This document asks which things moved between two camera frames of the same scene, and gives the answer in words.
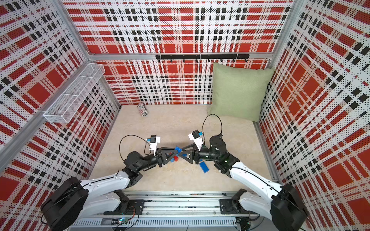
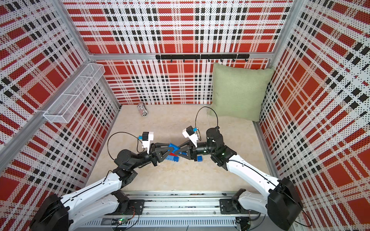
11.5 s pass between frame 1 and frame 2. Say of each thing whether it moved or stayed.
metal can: stayed
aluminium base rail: stayed
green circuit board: stayed
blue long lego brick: moved
